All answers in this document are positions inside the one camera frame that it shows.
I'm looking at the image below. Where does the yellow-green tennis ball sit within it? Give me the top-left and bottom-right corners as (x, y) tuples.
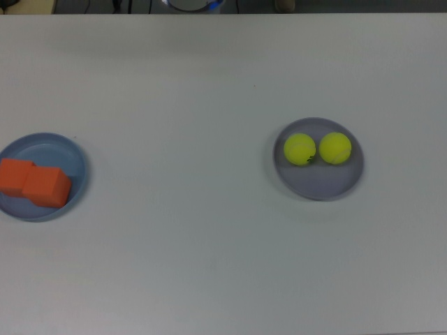
(283, 133), (317, 167)
(318, 131), (353, 165)

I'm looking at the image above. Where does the orange cube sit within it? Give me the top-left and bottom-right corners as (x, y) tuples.
(21, 165), (73, 209)
(0, 158), (36, 198)

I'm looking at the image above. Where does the purple plate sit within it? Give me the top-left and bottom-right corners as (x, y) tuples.
(272, 117), (365, 202)

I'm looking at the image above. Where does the blue plate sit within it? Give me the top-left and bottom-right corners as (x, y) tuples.
(0, 131), (89, 223)

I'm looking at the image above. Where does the light wooden panel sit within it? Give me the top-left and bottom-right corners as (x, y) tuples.
(15, 0), (57, 14)

